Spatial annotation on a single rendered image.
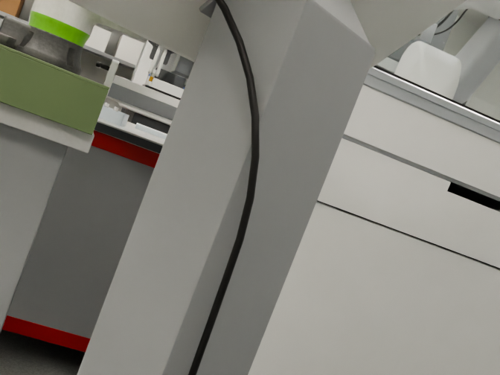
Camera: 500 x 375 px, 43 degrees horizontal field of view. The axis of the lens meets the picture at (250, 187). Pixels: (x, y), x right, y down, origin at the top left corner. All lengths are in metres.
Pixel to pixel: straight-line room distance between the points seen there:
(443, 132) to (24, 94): 0.85
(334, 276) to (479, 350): 0.40
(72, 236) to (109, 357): 1.21
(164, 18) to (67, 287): 1.33
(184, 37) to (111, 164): 1.14
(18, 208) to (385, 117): 0.78
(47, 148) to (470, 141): 0.88
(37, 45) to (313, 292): 0.76
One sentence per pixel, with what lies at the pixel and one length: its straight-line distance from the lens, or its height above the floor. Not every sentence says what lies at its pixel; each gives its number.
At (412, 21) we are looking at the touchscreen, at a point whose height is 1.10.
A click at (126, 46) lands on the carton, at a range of 5.52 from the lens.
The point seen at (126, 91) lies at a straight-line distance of 1.63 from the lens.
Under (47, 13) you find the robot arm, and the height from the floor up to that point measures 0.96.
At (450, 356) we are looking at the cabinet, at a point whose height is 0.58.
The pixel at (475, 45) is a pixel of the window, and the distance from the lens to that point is 1.44.
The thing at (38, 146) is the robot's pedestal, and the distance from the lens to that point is 1.38.
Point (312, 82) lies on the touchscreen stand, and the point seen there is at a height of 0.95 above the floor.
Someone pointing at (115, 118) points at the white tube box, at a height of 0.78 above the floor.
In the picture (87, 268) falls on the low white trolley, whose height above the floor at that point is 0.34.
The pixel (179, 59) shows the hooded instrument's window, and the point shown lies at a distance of 2.60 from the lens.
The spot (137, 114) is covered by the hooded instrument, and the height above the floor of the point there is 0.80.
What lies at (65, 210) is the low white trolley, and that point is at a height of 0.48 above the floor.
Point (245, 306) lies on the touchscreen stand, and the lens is 0.73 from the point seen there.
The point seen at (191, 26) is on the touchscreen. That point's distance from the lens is 0.76.
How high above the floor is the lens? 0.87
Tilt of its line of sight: 4 degrees down
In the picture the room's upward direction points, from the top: 21 degrees clockwise
